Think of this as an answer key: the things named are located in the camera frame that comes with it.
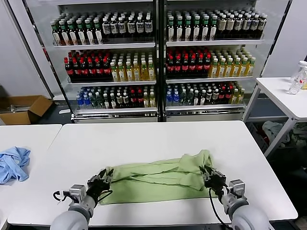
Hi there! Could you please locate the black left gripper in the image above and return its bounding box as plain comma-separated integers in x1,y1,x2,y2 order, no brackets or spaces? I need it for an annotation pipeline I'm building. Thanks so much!
87,169,114,199

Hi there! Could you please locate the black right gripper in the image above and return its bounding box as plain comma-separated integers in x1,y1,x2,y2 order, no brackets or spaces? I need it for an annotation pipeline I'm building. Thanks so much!
199,166,228,196

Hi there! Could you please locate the light green polo shirt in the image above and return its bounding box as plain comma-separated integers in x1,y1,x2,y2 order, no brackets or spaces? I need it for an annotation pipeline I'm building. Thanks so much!
99,149,215,206

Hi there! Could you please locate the dark mixed clothes pile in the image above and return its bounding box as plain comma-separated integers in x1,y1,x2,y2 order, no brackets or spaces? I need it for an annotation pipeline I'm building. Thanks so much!
289,123,307,148

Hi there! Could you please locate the grey white cloth pile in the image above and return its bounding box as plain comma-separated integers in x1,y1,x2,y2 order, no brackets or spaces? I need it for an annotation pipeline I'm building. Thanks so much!
261,121,291,146

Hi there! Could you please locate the crumpled light blue shirt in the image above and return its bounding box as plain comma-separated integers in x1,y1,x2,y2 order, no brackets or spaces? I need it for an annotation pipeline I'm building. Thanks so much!
0,146,31,184

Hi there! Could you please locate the open brown cardboard box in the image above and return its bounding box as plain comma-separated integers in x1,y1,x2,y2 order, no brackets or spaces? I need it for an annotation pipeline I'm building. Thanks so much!
0,95,53,126

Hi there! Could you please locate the white side table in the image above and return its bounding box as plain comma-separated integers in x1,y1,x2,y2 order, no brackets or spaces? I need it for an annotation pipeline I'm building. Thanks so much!
242,76,307,159

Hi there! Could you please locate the metal rods bundle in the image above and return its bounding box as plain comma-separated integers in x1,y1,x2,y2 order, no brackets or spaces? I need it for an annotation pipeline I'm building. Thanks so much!
9,104,33,113

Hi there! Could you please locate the small clear plastic bottle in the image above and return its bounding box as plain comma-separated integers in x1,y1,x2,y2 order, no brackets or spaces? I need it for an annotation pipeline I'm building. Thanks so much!
287,78,302,95

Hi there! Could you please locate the white beverage cooler cabinet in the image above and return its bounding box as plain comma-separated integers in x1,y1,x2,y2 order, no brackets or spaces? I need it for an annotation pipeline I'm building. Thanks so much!
163,0,267,122
51,0,160,123

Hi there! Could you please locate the black framed glass cooler door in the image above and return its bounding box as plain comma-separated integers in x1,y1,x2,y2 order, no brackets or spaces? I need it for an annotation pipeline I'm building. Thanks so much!
244,0,294,115
4,0,74,119

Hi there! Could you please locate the clear bottle white cap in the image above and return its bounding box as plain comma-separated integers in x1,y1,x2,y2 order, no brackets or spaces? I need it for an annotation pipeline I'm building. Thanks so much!
290,61,307,84

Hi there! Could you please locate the green cap tea bottle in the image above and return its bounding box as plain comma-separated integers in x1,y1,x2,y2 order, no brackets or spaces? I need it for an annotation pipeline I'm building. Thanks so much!
76,20,86,46
94,19,103,45
192,16,201,41
184,16,192,42
85,19,95,45
52,21,61,46
201,16,210,41
68,20,77,46
59,20,69,46
209,16,218,40
167,16,176,42
176,16,184,42

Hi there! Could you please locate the white cap beige label bottle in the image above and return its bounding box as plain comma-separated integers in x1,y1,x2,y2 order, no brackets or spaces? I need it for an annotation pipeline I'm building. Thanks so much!
226,14,235,39
217,14,227,39

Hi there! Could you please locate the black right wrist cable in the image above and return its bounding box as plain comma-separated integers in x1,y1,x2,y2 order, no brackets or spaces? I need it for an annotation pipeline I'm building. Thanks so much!
208,188,231,228

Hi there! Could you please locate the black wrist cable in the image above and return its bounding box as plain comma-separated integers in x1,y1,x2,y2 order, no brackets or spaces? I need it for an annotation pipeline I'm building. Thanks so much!
53,190,71,206
208,188,231,228

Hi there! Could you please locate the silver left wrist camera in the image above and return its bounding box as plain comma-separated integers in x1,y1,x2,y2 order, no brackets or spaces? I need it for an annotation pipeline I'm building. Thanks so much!
69,184,86,204

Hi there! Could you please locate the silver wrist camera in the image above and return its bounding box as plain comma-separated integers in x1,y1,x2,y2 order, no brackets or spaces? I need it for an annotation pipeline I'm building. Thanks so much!
69,184,86,204
227,179,247,199

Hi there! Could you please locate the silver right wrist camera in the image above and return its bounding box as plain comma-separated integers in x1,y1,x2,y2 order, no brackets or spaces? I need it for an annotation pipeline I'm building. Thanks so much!
227,179,247,199

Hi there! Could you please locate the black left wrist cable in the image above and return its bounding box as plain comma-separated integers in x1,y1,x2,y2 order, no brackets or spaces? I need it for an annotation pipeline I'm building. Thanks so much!
53,190,71,206

